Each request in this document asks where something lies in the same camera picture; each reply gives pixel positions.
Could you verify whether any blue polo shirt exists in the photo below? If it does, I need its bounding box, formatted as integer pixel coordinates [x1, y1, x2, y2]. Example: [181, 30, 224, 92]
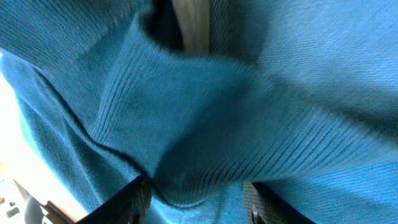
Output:
[1, 1, 397, 223]

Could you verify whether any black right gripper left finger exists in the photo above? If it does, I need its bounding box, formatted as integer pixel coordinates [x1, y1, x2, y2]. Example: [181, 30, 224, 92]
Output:
[76, 175, 152, 224]

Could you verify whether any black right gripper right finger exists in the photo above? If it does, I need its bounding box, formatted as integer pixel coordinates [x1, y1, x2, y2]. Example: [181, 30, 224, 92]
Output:
[243, 182, 315, 224]

